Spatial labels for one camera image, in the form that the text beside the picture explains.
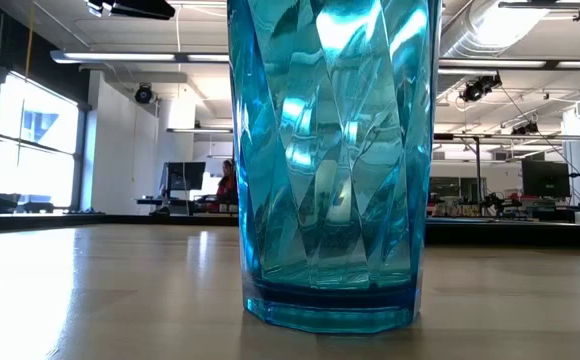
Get silver ventilation duct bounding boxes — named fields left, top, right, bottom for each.
left=442, top=0, right=551, bottom=59

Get black framed ceiling light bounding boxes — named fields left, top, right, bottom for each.
left=497, top=0, right=580, bottom=10

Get small black computer monitor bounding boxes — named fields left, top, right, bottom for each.
left=162, top=160, right=207, bottom=192

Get yellow hanging strap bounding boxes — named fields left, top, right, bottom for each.
left=23, top=4, right=36, bottom=79

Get black ceiling camera cluster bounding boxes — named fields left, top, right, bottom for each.
left=458, top=72, right=504, bottom=104
left=511, top=119, right=541, bottom=136

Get black overhead frame rail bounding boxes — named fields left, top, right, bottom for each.
left=434, top=132, right=580, bottom=204

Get short ceiling strip light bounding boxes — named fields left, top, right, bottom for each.
left=167, top=127, right=234, bottom=134

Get blue faceted plastic cup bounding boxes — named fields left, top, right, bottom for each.
left=226, top=0, right=444, bottom=335

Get large bright window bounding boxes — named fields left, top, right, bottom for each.
left=0, top=74, right=82, bottom=210

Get office desk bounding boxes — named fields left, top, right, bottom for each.
left=137, top=196, right=239, bottom=216

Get person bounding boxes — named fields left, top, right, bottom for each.
left=208, top=158, right=240, bottom=214

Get large black computer monitor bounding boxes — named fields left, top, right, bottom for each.
left=521, top=159, right=571, bottom=199

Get cluttered workbench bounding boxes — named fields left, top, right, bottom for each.
left=428, top=192, right=580, bottom=224

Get black round wall device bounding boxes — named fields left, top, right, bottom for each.
left=133, top=82, right=155, bottom=105

